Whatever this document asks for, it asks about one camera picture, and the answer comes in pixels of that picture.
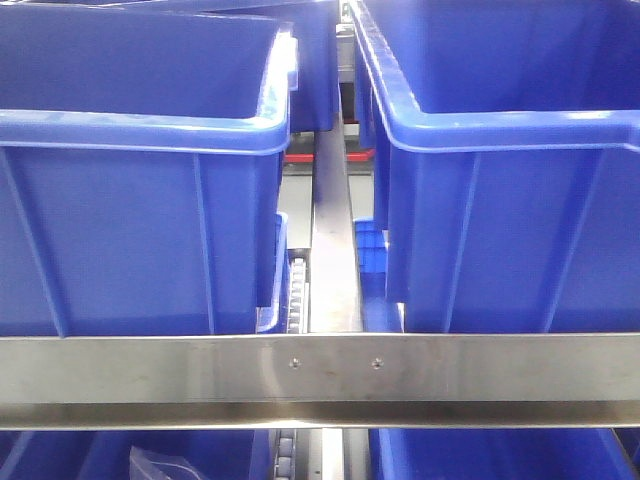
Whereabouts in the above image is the steel shelf rack middle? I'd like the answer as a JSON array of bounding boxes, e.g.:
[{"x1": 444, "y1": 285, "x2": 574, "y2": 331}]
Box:
[{"x1": 0, "y1": 0, "x2": 640, "y2": 480}]

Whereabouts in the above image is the blue bin middle layer left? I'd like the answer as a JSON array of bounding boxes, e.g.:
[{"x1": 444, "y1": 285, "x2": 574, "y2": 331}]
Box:
[{"x1": 1, "y1": 3, "x2": 297, "y2": 337}]

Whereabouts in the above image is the blue bin layer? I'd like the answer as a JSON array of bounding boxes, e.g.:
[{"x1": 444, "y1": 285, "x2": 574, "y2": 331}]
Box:
[
  {"x1": 1, "y1": 3, "x2": 297, "y2": 337},
  {"x1": 351, "y1": 1, "x2": 639, "y2": 333}
]

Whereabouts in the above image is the blue bin middle layer right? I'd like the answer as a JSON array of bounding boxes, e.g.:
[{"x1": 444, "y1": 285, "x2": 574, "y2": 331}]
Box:
[{"x1": 351, "y1": 1, "x2": 639, "y2": 333}]

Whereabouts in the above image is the blue bin lower right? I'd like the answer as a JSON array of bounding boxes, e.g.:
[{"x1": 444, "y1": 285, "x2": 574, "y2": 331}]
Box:
[{"x1": 369, "y1": 429, "x2": 639, "y2": 479}]

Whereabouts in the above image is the blue bin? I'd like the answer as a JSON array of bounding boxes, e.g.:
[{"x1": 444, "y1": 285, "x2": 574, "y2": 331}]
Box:
[
  {"x1": 369, "y1": 429, "x2": 639, "y2": 479},
  {"x1": 1, "y1": 430, "x2": 273, "y2": 479}
]

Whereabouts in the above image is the clear plastic bag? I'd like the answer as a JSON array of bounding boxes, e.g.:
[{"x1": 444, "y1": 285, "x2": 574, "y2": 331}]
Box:
[{"x1": 129, "y1": 447, "x2": 193, "y2": 480}]

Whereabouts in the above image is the blue bin lower left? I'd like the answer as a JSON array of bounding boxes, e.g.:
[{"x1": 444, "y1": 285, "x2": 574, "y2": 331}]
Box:
[{"x1": 1, "y1": 430, "x2": 273, "y2": 479}]

